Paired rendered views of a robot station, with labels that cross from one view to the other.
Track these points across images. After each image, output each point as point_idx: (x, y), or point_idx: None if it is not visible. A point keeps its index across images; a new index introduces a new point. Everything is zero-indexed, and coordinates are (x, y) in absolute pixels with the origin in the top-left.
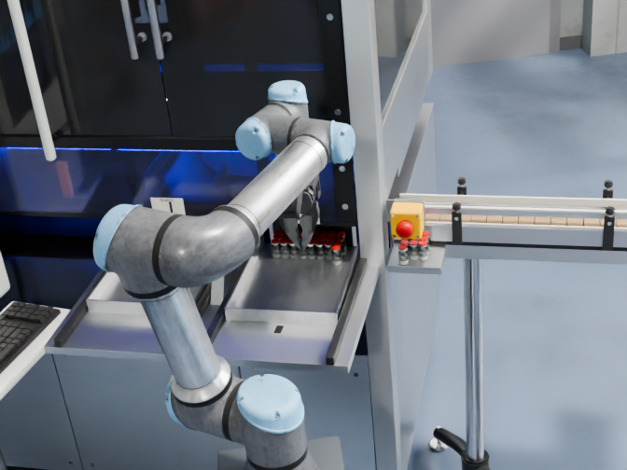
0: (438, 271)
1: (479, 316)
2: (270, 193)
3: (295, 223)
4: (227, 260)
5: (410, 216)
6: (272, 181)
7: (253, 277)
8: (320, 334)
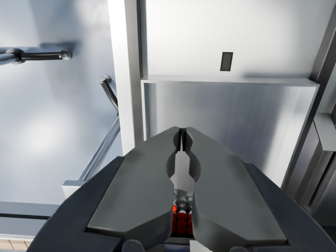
0: (67, 182)
1: (84, 168)
2: None
3: (198, 189)
4: None
5: None
6: None
7: (269, 168)
8: (164, 53)
